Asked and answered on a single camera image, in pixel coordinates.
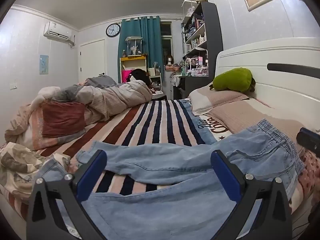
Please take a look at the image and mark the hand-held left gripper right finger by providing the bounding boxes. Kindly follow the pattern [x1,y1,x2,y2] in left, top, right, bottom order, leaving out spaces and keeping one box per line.
[210,150,293,240]

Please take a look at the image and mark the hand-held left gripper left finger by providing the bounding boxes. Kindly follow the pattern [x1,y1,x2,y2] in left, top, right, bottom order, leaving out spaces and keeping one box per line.
[26,149,108,240]

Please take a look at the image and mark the light blue denim pants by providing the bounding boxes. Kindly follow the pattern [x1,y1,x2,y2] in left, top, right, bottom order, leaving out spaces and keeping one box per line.
[37,119,307,240]

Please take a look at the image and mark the beige pink pillow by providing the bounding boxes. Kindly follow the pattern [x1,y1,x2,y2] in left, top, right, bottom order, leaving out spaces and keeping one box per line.
[207,100,308,150]
[189,89,250,117]

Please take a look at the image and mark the red pillow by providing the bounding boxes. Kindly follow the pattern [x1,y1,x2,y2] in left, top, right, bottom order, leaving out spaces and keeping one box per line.
[41,101,87,138]

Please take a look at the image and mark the beige patterned cloth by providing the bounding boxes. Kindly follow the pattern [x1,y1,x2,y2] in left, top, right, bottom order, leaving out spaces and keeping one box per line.
[0,141,72,200]

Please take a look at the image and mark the pile of bedding and blankets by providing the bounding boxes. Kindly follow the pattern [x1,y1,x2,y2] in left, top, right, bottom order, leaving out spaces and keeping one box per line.
[30,76,153,123]

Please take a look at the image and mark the striped blanket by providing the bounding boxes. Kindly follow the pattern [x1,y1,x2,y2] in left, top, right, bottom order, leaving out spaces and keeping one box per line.
[10,99,233,220]

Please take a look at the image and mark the white bed headboard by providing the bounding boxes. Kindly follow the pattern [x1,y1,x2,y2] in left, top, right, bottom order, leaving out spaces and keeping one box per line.
[214,37,320,133]

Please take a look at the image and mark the green plush toy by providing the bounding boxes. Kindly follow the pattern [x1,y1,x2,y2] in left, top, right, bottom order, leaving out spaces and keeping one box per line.
[209,67,256,92]

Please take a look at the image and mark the black and white plush toy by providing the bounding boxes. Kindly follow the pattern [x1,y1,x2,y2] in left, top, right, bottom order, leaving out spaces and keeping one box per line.
[129,69,152,88]

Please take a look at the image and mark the white door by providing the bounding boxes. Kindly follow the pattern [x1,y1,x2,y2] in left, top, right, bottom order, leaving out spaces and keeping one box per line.
[79,39,107,83]

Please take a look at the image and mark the yellow shelf unit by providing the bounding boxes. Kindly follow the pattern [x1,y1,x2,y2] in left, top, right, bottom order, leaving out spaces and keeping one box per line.
[119,55,148,83]

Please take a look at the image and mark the glass display case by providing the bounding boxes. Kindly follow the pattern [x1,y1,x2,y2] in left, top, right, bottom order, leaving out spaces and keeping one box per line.
[125,36,143,57]

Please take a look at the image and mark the window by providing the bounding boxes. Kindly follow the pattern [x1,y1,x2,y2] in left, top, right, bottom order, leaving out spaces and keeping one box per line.
[160,22,173,65]

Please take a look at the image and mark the teal curtain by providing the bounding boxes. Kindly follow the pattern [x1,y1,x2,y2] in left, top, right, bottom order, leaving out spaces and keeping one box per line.
[117,16,162,85]

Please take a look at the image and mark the white air conditioner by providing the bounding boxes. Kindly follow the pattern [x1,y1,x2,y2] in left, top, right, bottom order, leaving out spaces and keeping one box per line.
[43,21,75,46]

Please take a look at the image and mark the dark bookshelf with items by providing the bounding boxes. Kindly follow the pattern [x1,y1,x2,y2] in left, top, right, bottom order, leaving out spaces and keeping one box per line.
[181,1,223,100]

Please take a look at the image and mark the clear display box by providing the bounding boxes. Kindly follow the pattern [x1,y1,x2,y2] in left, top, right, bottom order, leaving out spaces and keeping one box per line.
[182,0,198,18]

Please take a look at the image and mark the small wall poster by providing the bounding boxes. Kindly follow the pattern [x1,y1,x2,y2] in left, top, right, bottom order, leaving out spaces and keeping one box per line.
[39,54,49,75]

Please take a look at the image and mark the round wall clock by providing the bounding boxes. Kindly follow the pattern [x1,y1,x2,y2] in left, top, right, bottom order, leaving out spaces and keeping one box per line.
[105,23,121,38]

